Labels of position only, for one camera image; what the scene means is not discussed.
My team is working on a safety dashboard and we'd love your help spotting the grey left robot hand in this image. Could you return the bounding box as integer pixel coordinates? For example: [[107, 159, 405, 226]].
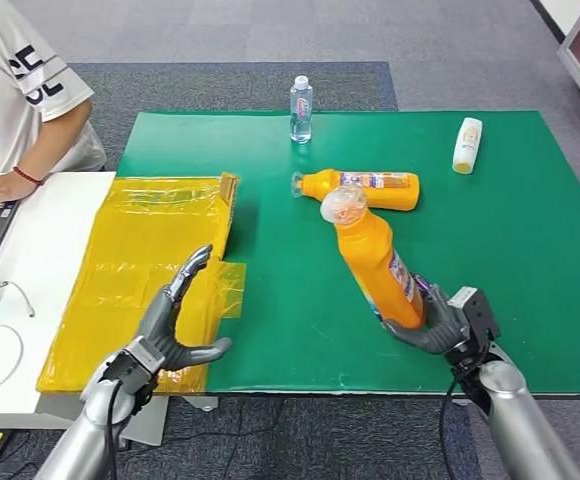
[[137, 245, 233, 374]]

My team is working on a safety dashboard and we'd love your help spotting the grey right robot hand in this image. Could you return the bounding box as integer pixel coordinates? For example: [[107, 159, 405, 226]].
[[382, 274, 467, 356]]

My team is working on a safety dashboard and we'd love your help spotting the orange detergent bottle clear cap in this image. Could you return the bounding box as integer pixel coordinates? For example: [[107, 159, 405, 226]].
[[319, 185, 427, 331], [291, 168, 421, 213]]

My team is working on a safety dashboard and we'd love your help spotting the white lotion bottle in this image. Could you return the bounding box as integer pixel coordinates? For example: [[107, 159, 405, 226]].
[[452, 117, 483, 175]]

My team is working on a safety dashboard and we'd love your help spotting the clear water bottle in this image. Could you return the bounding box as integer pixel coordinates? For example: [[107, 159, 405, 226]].
[[289, 75, 314, 144]]

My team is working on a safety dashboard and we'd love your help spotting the white table foot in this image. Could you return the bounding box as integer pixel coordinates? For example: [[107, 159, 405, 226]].
[[182, 394, 218, 413]]

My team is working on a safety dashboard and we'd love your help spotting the green table mat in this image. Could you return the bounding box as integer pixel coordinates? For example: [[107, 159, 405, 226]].
[[116, 109, 580, 396]]

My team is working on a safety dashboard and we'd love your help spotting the yellow plastic wrapped cardboard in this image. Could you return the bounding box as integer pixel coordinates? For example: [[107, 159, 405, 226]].
[[36, 173, 247, 396]]

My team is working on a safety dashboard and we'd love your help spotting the person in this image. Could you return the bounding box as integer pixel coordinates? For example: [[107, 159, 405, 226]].
[[0, 0, 107, 210]]

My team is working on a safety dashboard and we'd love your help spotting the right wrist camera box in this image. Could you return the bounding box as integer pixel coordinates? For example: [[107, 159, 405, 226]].
[[447, 286, 501, 369]]

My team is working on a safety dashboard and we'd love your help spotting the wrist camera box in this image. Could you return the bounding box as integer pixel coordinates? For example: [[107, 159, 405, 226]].
[[447, 286, 501, 369], [102, 336, 166, 399]]

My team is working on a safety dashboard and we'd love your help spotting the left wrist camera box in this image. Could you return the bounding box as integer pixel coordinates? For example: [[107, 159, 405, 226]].
[[102, 336, 166, 399]]

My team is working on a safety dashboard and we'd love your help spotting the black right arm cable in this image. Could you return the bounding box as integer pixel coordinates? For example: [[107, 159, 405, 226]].
[[438, 370, 471, 480]]

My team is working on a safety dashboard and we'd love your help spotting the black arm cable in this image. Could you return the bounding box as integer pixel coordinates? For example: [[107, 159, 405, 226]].
[[106, 380, 123, 480], [438, 370, 471, 480]]

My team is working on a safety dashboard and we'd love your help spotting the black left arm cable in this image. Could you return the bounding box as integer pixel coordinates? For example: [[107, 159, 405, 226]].
[[106, 380, 123, 480]]

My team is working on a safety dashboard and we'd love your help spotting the white cable with plug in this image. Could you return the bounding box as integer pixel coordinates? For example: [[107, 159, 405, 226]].
[[0, 280, 36, 319]]

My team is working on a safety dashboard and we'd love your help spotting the red bracelet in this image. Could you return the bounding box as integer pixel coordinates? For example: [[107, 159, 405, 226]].
[[12, 165, 43, 187]]

